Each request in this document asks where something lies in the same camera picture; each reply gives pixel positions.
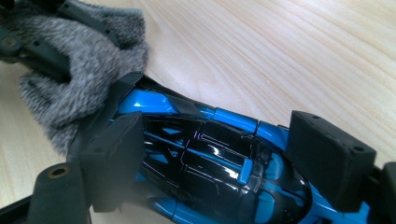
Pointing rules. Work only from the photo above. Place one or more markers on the blue and black toy car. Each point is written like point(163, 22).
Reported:
point(218, 155)

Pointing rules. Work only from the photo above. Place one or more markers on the grey knitted cloth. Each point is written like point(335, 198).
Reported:
point(77, 81)

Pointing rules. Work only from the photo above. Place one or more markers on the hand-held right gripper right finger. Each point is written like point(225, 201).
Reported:
point(330, 161)

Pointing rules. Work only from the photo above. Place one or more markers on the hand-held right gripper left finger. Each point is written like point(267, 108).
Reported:
point(112, 161)

